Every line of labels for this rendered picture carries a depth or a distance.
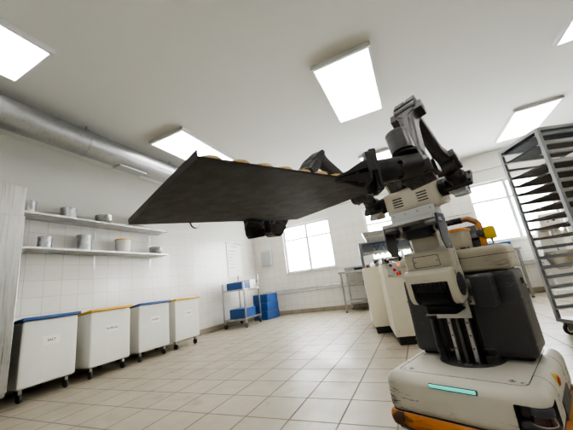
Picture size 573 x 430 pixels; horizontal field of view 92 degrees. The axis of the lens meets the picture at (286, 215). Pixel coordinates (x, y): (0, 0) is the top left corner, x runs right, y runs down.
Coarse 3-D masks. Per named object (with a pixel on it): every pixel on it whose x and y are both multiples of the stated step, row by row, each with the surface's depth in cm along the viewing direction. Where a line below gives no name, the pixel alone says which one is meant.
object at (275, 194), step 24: (192, 168) 44; (216, 168) 46; (240, 168) 48; (264, 168) 50; (168, 192) 52; (192, 192) 55; (216, 192) 58; (240, 192) 61; (264, 192) 64; (288, 192) 68; (312, 192) 73; (336, 192) 78; (360, 192) 84; (144, 216) 64; (168, 216) 68; (192, 216) 73; (216, 216) 78; (240, 216) 84; (264, 216) 91; (288, 216) 99
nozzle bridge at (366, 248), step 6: (384, 240) 375; (396, 240) 378; (402, 240) 377; (360, 246) 381; (366, 246) 387; (372, 246) 385; (402, 246) 375; (408, 246) 368; (360, 252) 379; (366, 252) 385; (372, 252) 378; (378, 252) 377
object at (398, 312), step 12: (384, 264) 304; (384, 276) 301; (396, 276) 298; (384, 288) 326; (396, 288) 296; (396, 300) 293; (396, 312) 291; (408, 312) 288; (396, 324) 288; (408, 324) 286; (396, 336) 286; (408, 336) 286
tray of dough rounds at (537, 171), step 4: (572, 160) 246; (556, 164) 249; (560, 164) 251; (564, 164) 253; (568, 164) 254; (572, 164) 256; (536, 168) 254; (540, 168) 255; (544, 168) 257; (524, 172) 267; (528, 172) 264; (532, 172) 266; (536, 172) 268; (540, 172) 269; (544, 172) 271; (520, 176) 272; (524, 176) 274; (528, 176) 276; (532, 176) 278
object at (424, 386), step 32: (544, 352) 132; (416, 384) 125; (448, 384) 116; (480, 384) 110; (512, 384) 105; (544, 384) 103; (416, 416) 124; (448, 416) 115; (480, 416) 107; (512, 416) 100; (544, 416) 94
